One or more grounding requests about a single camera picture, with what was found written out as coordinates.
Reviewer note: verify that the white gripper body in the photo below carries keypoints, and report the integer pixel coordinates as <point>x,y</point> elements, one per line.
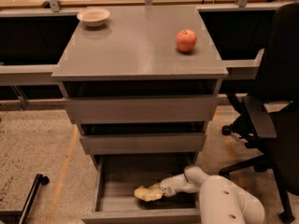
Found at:
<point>170,187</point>

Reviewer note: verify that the yellow sponge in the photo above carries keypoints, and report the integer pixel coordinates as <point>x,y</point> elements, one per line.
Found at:
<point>139,192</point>

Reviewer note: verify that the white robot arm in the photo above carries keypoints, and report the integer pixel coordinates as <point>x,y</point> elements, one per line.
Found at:
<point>220,200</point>

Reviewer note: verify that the grey open bottom drawer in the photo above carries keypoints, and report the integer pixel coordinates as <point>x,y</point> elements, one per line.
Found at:
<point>119,176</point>

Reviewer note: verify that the grey middle drawer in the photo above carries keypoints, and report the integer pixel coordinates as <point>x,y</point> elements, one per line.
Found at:
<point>143,143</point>

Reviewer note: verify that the grey top drawer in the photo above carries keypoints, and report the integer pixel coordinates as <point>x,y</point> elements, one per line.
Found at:
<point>142,109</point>

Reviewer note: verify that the grey drawer cabinet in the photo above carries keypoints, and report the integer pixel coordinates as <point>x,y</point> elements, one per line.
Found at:
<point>135,55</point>

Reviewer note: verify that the black office chair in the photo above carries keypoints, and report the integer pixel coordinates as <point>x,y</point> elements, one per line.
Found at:
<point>269,114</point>

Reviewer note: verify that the black wheeled stand leg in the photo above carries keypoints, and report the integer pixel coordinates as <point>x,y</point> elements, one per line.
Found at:
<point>19,217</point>

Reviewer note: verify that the red apple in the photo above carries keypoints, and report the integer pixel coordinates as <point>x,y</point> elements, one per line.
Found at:
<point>186,40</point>

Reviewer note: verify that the white ceramic bowl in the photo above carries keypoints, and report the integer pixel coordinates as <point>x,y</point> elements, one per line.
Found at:
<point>93,16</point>

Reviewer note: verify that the grey desk frame rail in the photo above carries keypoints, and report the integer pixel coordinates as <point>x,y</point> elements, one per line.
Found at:
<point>23,75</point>

